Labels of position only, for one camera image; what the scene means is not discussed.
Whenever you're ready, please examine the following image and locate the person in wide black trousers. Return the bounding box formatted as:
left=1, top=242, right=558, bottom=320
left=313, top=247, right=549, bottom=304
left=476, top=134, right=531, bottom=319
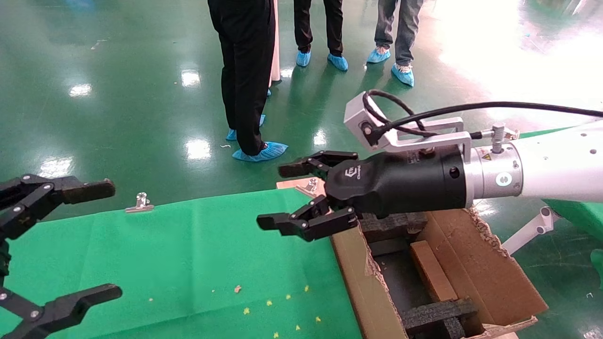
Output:
left=208, top=0, right=277, bottom=156

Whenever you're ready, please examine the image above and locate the wide green table cloth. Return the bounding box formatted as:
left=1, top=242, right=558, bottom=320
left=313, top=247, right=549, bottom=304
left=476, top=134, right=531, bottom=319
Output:
left=0, top=187, right=364, bottom=339

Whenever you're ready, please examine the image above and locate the green object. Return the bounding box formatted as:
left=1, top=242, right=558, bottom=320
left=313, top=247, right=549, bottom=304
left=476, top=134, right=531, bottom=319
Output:
left=590, top=250, right=603, bottom=289

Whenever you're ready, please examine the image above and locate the small brown cardboard box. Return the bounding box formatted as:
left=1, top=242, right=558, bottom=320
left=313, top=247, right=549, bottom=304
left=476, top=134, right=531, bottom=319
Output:
left=409, top=240, right=459, bottom=303

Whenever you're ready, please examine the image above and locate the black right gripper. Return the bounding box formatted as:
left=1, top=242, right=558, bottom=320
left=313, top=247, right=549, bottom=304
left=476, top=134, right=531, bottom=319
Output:
left=257, top=145, right=473, bottom=242

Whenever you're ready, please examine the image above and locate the black foam insert bar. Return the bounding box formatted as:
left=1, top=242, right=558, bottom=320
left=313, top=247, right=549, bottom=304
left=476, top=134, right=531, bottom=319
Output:
left=400, top=297, right=482, bottom=339

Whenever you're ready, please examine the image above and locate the black camera cable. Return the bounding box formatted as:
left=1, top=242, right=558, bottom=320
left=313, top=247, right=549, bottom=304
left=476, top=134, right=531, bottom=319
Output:
left=361, top=89, right=603, bottom=142

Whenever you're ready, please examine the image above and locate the white upright post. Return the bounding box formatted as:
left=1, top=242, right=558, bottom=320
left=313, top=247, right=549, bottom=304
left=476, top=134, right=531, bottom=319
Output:
left=269, top=0, right=282, bottom=84

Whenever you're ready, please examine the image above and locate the white tubular table leg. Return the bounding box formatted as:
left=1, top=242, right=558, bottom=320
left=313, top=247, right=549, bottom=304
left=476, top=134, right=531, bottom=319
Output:
left=501, top=206, right=561, bottom=256

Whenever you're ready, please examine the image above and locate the black slotted foam insert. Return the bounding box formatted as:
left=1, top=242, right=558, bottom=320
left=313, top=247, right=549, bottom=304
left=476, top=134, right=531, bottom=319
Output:
left=360, top=212, right=428, bottom=243

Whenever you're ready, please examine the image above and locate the person in grey jeans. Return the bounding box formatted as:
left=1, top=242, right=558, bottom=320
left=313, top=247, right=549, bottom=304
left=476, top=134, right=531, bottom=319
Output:
left=375, top=0, right=424, bottom=66

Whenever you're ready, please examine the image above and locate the large open cardboard carton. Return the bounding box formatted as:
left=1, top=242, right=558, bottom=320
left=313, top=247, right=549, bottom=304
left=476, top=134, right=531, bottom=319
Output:
left=329, top=206, right=550, bottom=339

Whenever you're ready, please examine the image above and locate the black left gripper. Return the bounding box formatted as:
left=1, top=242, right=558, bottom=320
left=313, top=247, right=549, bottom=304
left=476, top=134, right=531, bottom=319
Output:
left=0, top=175, right=123, bottom=339

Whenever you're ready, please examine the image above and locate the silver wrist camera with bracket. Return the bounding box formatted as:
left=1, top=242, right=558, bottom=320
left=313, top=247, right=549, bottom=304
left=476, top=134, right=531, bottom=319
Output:
left=343, top=91, right=473, bottom=154

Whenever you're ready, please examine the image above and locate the person in slim black trousers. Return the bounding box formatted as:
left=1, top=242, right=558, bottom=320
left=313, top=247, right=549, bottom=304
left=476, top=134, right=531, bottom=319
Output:
left=293, top=0, right=345, bottom=57

